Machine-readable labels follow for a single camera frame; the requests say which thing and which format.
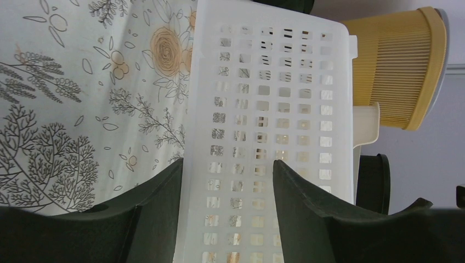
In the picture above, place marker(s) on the floral tablecloth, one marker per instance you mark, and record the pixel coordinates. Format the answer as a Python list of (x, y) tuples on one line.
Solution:
[(94, 98)]

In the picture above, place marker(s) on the yellow wastebasket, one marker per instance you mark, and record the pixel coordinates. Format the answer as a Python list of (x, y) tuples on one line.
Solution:
[(401, 63)]

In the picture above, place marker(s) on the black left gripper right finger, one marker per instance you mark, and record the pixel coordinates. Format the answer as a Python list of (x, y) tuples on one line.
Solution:
[(316, 226)]

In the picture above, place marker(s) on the white perforated plastic basket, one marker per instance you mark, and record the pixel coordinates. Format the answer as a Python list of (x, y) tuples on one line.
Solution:
[(266, 83)]

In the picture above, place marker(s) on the cream plastic basket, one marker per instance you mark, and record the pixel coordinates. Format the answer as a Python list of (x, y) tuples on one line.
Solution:
[(366, 121)]

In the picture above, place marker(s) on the black round bucket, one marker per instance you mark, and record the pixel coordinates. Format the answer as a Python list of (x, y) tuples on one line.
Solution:
[(373, 187)]

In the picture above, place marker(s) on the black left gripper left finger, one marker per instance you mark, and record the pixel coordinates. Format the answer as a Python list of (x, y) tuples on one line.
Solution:
[(139, 225)]

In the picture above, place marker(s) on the black cloth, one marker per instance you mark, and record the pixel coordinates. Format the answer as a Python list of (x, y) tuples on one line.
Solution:
[(302, 6)]

